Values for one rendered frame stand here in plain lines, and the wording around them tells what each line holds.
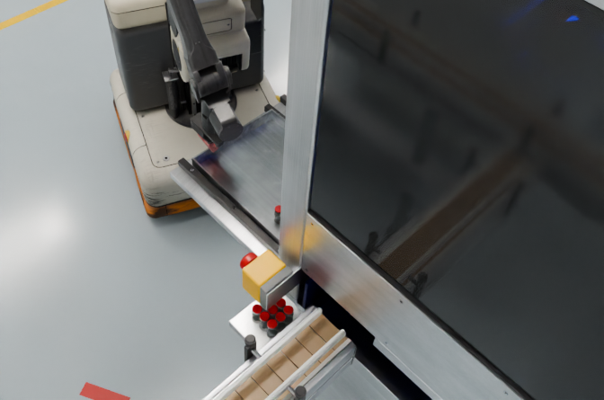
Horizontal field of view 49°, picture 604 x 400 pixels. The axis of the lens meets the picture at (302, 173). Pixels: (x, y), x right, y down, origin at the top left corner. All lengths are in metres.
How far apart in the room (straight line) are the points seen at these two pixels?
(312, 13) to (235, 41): 1.25
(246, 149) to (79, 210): 1.19
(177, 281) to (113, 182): 0.55
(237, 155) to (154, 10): 0.81
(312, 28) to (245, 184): 0.78
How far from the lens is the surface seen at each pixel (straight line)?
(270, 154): 1.65
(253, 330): 1.39
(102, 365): 2.38
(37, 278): 2.59
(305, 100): 0.96
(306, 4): 0.86
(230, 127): 1.42
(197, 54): 1.40
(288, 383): 1.25
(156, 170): 2.43
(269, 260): 1.30
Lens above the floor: 2.13
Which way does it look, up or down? 51 degrees down
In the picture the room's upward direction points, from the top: 5 degrees clockwise
